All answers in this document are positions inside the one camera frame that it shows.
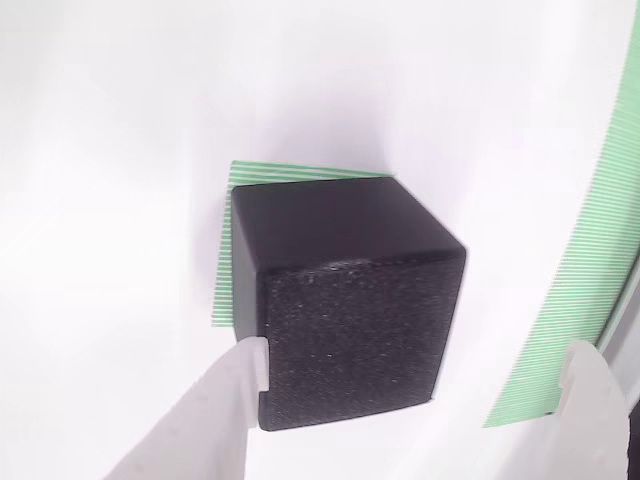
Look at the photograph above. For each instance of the green striped tape strip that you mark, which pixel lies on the green striped tape strip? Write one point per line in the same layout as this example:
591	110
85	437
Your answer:
575	275

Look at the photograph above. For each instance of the green striped square marker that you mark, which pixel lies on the green striped square marker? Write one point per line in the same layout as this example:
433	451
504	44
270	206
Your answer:
223	300

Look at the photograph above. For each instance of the black cube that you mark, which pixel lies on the black cube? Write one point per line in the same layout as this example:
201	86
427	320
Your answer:
350	325

